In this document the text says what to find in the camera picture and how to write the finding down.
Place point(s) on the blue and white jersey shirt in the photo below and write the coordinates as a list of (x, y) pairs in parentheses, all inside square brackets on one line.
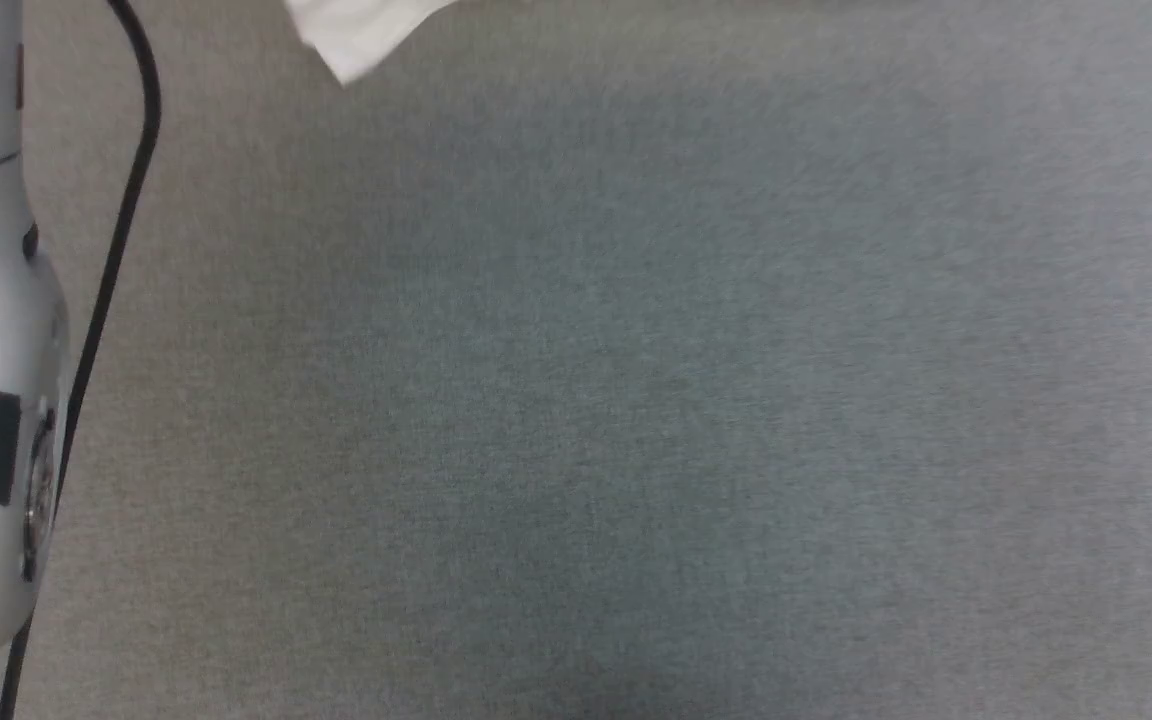
[(356, 30)]

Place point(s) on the grey fabric sofa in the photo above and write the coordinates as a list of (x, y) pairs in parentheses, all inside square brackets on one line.
[(636, 400)]

